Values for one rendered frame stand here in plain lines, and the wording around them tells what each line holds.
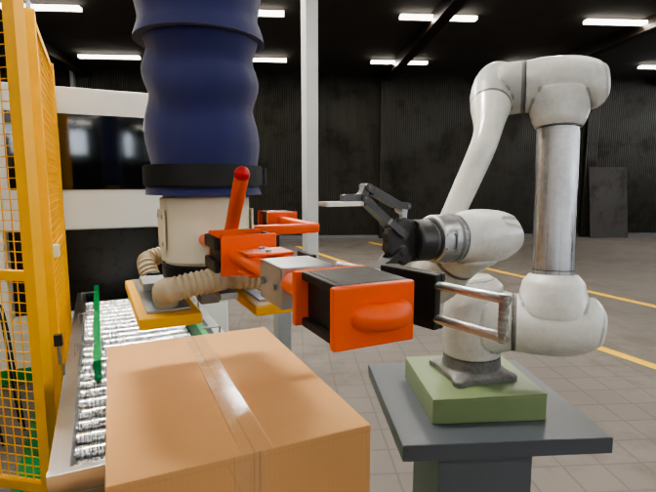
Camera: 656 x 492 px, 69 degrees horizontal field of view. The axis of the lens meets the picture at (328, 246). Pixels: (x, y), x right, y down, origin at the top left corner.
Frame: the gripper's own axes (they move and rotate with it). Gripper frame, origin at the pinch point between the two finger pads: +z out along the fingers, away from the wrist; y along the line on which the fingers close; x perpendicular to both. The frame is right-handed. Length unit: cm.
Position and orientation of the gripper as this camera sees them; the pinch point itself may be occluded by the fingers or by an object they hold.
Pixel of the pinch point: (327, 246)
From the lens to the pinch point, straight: 77.5
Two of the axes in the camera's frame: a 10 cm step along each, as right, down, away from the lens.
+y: 0.0, 9.9, 1.3
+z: -9.0, 0.6, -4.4
